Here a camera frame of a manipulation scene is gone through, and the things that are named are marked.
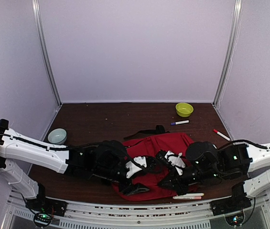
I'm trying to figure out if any pink-capped white marker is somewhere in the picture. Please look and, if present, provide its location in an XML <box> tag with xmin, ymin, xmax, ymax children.
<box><xmin>173</xmin><ymin>195</ymin><xmax>202</xmax><ymax>200</ymax></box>

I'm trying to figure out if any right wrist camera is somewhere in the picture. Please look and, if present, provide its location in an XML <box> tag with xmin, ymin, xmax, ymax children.
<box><xmin>156</xmin><ymin>150</ymin><xmax>186</xmax><ymax>176</ymax></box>

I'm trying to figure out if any aluminium frame post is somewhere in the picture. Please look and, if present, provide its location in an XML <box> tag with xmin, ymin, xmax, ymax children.
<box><xmin>32</xmin><ymin>0</ymin><xmax>62</xmax><ymax>107</ymax></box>
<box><xmin>213</xmin><ymin>0</ymin><xmax>243</xmax><ymax>109</ymax></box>

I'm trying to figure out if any purple-capped white marker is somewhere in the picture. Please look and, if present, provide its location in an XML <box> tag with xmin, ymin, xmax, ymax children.
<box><xmin>170</xmin><ymin>120</ymin><xmax>189</xmax><ymax>126</ymax></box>

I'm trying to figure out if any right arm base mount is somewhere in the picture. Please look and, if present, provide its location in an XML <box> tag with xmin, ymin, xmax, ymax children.
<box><xmin>210</xmin><ymin>181</ymin><xmax>260</xmax><ymax>228</ymax></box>

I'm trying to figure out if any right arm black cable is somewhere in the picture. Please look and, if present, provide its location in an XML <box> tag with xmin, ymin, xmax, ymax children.
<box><xmin>217</xmin><ymin>139</ymin><xmax>270</xmax><ymax>152</ymax></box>

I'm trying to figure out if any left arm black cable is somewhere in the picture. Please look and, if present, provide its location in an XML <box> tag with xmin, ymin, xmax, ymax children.
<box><xmin>0</xmin><ymin>135</ymin><xmax>164</xmax><ymax>175</ymax></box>

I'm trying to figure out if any red backpack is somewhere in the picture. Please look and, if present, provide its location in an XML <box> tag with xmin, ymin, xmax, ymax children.
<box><xmin>112</xmin><ymin>126</ymin><xmax>193</xmax><ymax>201</ymax></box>

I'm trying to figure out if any right aluminium frame post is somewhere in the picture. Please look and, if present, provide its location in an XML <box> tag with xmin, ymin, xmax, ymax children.
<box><xmin>213</xmin><ymin>0</ymin><xmax>243</xmax><ymax>109</ymax></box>

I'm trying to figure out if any pale green ceramic bowl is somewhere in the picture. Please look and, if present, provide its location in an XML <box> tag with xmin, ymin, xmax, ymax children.
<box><xmin>47</xmin><ymin>128</ymin><xmax>67</xmax><ymax>145</ymax></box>

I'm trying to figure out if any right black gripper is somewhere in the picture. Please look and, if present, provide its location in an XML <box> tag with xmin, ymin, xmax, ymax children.
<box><xmin>158</xmin><ymin>167</ymin><xmax>221</xmax><ymax>197</ymax></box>

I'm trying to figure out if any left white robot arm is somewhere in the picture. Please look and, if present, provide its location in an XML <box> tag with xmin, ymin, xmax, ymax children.
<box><xmin>0</xmin><ymin>119</ymin><xmax>151</xmax><ymax>212</ymax></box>

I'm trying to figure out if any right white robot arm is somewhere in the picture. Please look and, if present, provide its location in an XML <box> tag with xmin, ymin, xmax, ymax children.
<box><xmin>156</xmin><ymin>139</ymin><xmax>270</xmax><ymax>211</ymax></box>

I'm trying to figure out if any yellow-capped white marker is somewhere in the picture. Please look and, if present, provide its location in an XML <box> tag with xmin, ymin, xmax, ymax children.
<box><xmin>178</xmin><ymin>193</ymin><xmax>205</xmax><ymax>197</ymax></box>

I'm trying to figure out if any red-capped white marker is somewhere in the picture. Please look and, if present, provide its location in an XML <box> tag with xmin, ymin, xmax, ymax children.
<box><xmin>213</xmin><ymin>129</ymin><xmax>231</xmax><ymax>141</ymax></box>

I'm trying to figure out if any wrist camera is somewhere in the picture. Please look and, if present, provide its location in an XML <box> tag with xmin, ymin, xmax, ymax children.
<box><xmin>156</xmin><ymin>150</ymin><xmax>186</xmax><ymax>176</ymax></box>
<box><xmin>126</xmin><ymin>156</ymin><xmax>147</xmax><ymax>178</ymax></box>

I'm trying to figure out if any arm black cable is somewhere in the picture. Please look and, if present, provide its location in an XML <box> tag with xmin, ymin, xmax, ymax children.
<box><xmin>0</xmin><ymin>135</ymin><xmax>164</xmax><ymax>175</ymax></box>
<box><xmin>217</xmin><ymin>139</ymin><xmax>270</xmax><ymax>152</ymax></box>

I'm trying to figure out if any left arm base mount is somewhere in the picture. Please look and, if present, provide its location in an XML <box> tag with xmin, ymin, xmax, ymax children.
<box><xmin>22</xmin><ymin>183</ymin><xmax>67</xmax><ymax>229</ymax></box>

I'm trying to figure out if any yellow-green plastic bowl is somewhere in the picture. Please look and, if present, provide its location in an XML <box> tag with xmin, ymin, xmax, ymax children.
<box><xmin>175</xmin><ymin>103</ymin><xmax>194</xmax><ymax>117</ymax></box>

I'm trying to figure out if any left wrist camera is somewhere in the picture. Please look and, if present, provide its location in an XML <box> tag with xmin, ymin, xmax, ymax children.
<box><xmin>126</xmin><ymin>156</ymin><xmax>147</xmax><ymax>178</ymax></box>

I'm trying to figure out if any left aluminium frame post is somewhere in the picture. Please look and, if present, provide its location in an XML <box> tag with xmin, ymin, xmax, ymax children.
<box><xmin>32</xmin><ymin>0</ymin><xmax>62</xmax><ymax>107</ymax></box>

